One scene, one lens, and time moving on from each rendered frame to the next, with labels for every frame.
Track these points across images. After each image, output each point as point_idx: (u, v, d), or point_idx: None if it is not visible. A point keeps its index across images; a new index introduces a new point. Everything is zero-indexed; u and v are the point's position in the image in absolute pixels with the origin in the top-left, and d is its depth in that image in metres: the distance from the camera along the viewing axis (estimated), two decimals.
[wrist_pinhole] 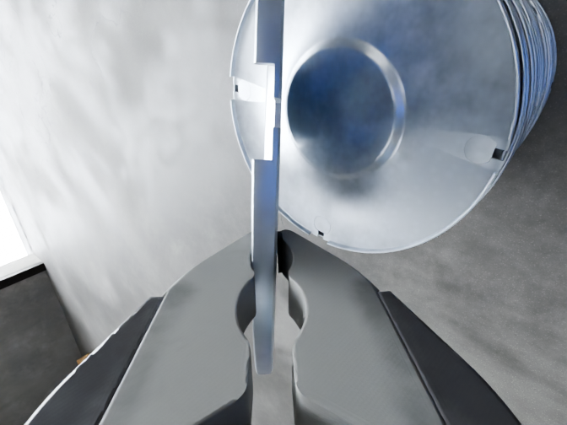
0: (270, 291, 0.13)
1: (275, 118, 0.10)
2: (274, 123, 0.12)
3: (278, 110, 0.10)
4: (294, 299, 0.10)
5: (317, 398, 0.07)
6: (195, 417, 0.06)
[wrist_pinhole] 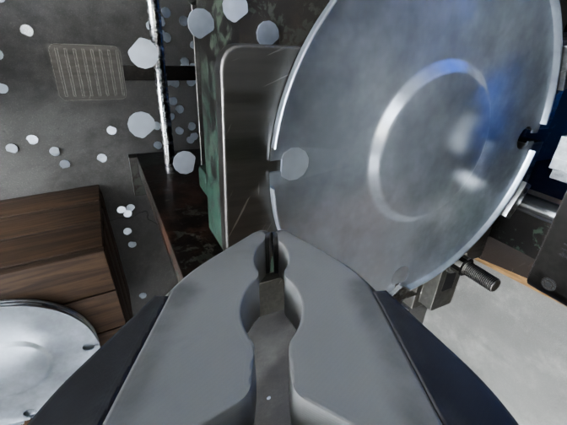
0: None
1: (397, 283, 0.34)
2: (402, 269, 0.33)
3: (398, 282, 0.34)
4: (289, 300, 0.10)
5: (314, 399, 0.07)
6: (198, 417, 0.06)
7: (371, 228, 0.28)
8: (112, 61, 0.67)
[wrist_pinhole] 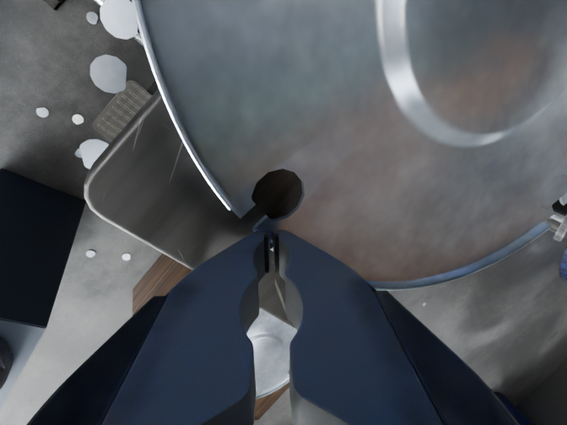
0: None
1: None
2: None
3: None
4: (290, 299, 0.10)
5: (315, 399, 0.07)
6: (197, 417, 0.06)
7: None
8: (138, 95, 0.65)
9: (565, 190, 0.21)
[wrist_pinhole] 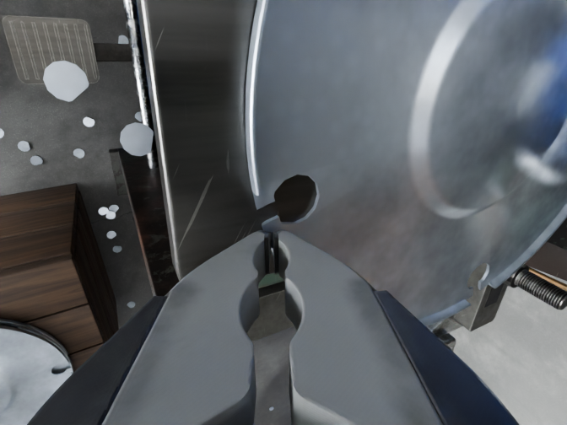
0: (284, 33, 0.11)
1: None
2: None
3: None
4: (290, 299, 0.10)
5: (315, 399, 0.07)
6: (197, 417, 0.06)
7: (410, 32, 0.13)
8: (80, 38, 0.58)
9: None
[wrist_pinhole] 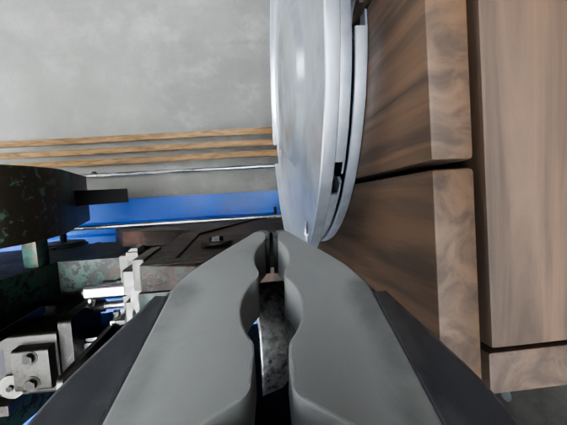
0: (295, 236, 0.33)
1: None
2: None
3: None
4: (289, 300, 0.10)
5: (314, 399, 0.07)
6: (198, 417, 0.06)
7: (292, 177, 0.33)
8: None
9: None
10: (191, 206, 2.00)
